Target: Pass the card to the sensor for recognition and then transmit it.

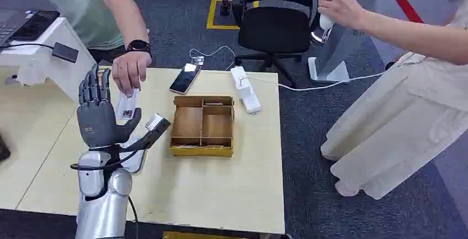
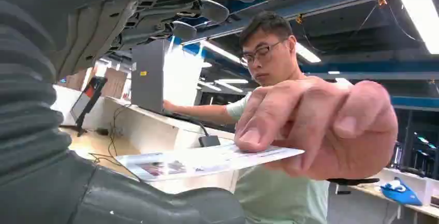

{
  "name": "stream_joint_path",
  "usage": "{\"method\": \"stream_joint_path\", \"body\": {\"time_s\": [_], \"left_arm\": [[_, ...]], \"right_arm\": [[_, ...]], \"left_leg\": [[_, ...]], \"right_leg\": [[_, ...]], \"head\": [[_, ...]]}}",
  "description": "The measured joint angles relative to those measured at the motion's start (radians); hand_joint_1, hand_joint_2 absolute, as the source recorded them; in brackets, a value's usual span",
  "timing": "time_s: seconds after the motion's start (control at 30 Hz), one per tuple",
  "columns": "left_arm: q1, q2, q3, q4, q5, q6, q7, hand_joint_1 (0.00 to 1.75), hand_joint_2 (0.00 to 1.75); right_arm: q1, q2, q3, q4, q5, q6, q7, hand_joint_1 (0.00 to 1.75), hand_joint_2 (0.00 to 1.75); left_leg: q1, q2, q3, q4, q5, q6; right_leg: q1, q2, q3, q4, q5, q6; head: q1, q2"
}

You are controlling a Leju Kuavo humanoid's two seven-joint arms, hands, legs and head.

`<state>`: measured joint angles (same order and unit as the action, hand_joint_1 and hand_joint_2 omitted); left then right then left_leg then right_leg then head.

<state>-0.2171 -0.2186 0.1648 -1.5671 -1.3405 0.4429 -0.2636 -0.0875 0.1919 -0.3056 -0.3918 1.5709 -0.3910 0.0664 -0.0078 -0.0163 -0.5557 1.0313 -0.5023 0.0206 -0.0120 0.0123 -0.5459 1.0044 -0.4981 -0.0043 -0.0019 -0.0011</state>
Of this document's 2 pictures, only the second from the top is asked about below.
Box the person's left hand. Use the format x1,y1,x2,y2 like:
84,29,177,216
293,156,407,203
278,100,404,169
234,77,399,181

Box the person's right hand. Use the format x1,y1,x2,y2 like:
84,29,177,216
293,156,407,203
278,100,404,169
163,99,180,114

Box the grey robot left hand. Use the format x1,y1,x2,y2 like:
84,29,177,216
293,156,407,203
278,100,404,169
0,0,282,224

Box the white printed card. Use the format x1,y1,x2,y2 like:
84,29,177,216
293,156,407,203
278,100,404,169
114,142,305,183

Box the white desk partition shelf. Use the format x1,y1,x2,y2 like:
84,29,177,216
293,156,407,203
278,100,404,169
50,84,241,195

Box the grey laptop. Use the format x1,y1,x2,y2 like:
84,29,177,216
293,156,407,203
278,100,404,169
130,39,207,114

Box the black power adapter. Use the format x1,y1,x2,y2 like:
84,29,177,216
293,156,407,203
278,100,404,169
198,135,221,148

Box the black chair armrest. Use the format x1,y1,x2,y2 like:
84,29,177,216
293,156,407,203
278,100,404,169
326,177,381,186

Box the small ceiling light panel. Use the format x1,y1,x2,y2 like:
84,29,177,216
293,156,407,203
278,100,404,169
295,42,322,64

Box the long ceiling light strip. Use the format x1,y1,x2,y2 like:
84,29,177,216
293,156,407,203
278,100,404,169
201,40,247,66

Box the person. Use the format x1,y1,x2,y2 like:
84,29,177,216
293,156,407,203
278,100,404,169
163,11,354,224

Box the person's glasses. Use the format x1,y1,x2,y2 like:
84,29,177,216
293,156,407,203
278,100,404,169
241,39,288,65

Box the blue cloth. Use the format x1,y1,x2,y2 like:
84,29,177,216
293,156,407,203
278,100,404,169
379,177,423,207

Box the white side table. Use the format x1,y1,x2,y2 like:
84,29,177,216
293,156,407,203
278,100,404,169
349,167,439,224

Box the ribbed grey robot left arm sleeve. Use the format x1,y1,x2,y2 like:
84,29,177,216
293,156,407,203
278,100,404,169
0,0,74,186

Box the large ceiling light panel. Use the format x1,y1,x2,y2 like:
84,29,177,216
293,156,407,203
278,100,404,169
398,0,439,55

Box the black adapter cable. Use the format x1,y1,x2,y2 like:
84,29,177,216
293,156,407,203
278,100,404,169
161,110,211,138

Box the thin black desk cable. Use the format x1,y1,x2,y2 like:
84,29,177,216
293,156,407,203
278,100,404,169
88,103,142,182

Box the black machine frame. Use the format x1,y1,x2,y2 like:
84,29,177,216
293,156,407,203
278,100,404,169
387,109,439,181

